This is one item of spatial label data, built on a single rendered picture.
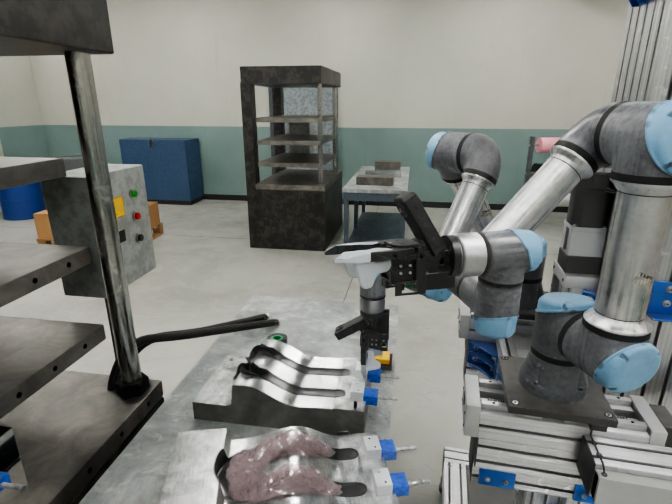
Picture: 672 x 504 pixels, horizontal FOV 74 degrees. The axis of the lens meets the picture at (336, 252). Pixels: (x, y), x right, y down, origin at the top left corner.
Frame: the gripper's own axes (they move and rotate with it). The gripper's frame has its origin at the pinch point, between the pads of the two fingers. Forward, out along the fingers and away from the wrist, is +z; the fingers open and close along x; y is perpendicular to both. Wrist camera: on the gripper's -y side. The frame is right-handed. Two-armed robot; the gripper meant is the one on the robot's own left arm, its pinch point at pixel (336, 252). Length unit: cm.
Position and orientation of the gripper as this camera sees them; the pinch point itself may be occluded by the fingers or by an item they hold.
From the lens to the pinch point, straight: 71.0
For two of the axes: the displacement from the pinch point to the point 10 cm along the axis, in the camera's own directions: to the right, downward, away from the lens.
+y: 0.3, 9.8, 1.9
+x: -2.2, -1.8, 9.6
